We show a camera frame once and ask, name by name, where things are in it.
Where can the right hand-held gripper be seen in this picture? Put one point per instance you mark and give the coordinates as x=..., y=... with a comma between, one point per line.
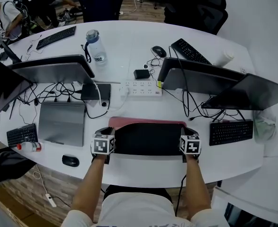
x=191, y=145

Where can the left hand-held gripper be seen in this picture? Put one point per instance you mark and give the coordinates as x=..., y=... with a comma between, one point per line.
x=102, y=144

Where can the pink mouse pad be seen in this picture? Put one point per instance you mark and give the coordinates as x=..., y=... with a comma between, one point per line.
x=150, y=138

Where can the person's right forearm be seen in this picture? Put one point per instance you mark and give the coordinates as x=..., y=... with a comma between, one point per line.
x=198, y=185

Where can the person's left forearm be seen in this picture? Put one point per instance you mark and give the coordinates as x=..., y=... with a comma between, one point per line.
x=89, y=185

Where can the black computer mouse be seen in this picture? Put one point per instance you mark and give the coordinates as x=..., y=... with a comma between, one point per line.
x=70, y=160
x=159, y=51

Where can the black docking box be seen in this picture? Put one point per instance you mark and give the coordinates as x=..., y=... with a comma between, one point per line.
x=104, y=91

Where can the black keyboard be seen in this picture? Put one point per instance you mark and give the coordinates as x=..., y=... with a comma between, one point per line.
x=22, y=135
x=56, y=37
x=191, y=51
x=231, y=132

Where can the grey closed laptop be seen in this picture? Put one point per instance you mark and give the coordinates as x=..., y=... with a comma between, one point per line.
x=61, y=124

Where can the grey-backed monitor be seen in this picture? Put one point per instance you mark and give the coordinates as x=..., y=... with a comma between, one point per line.
x=200, y=81
x=56, y=72

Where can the large white power strip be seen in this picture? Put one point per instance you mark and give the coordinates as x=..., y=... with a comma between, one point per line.
x=141, y=88

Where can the black power adapter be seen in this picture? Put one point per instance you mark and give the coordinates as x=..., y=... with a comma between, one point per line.
x=141, y=74

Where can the person's black trousers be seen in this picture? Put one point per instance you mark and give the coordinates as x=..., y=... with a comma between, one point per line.
x=138, y=190

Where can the black monitor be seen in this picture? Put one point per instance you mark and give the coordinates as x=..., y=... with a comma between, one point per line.
x=3, y=89
x=247, y=93

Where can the translucent plastic bag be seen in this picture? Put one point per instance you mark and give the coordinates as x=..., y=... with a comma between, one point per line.
x=266, y=126

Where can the red-capped plastic bottle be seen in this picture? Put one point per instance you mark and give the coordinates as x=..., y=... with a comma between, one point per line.
x=29, y=146

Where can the white cylindrical container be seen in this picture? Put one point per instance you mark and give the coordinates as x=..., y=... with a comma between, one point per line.
x=224, y=58

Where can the clear water bottle blue lid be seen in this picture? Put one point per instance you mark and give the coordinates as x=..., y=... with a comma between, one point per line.
x=97, y=48

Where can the person's white shirt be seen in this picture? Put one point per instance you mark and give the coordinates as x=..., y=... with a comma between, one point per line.
x=138, y=212

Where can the small white power strip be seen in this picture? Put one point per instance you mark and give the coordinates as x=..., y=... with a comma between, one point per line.
x=50, y=200

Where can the black mesh office chair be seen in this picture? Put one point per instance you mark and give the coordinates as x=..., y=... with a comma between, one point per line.
x=200, y=8

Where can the open dark laptop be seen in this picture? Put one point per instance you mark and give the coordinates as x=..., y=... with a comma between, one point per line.
x=9, y=51

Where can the dark blue office chair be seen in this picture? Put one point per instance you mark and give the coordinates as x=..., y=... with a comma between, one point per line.
x=101, y=1

